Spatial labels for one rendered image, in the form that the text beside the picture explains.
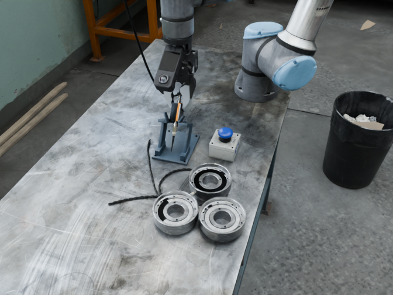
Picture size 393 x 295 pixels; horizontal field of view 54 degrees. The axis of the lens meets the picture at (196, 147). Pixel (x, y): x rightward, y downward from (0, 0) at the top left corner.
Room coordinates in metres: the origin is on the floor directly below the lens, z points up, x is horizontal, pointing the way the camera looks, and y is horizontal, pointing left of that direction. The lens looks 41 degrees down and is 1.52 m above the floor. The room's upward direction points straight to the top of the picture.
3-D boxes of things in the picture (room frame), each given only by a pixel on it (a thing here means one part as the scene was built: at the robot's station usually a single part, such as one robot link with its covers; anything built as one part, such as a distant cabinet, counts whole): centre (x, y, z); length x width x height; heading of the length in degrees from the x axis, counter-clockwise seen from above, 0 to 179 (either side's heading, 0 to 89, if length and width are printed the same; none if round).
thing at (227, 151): (0.81, -0.08, 0.82); 0.08 x 0.07 x 0.05; 161
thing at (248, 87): (1.12, -0.20, 0.85); 0.15 x 0.15 x 0.10
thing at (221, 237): (0.55, -0.06, 0.82); 0.10 x 0.10 x 0.04
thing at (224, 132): (0.81, -0.08, 0.85); 0.04 x 0.04 x 0.05
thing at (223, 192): (0.67, -0.03, 0.82); 0.10 x 0.10 x 0.04
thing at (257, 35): (1.12, -0.21, 0.97); 0.13 x 0.12 x 0.14; 24
